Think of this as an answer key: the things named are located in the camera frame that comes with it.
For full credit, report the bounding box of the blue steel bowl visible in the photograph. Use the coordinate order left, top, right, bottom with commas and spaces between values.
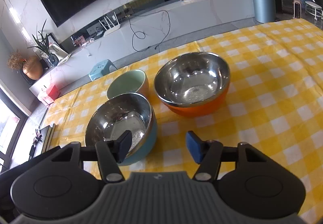
85, 92, 158, 166

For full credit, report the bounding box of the black notebook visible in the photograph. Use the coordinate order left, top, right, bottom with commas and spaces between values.
28, 124, 56, 160

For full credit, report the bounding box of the orange steel bowl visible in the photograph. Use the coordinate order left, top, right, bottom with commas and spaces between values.
154, 52, 231, 117

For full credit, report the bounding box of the green ceramic bowl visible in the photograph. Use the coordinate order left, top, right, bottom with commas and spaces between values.
106, 69, 149, 99

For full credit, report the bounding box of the yellow checkered tablecloth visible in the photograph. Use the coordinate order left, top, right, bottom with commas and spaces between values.
44, 19, 322, 223

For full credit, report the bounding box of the pink storage box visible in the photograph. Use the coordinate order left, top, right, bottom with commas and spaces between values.
41, 84, 60, 105

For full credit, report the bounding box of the blue plastic stool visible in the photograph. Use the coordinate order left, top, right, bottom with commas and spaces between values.
89, 60, 117, 81

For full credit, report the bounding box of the green plant in vase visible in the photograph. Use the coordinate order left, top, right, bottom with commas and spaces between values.
30, 21, 59, 67

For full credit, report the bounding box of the white wifi router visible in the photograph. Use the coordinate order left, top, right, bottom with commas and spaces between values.
99, 12, 121, 37

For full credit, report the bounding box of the dried flower bouquet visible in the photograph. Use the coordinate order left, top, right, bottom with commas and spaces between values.
7, 50, 26, 70

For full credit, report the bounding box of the white tv cabinet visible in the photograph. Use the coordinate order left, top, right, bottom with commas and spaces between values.
29, 0, 256, 96

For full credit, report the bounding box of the grey trash can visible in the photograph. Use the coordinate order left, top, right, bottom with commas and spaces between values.
253, 0, 276, 23

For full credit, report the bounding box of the white photo frame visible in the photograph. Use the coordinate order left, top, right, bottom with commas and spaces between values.
49, 44, 71, 63

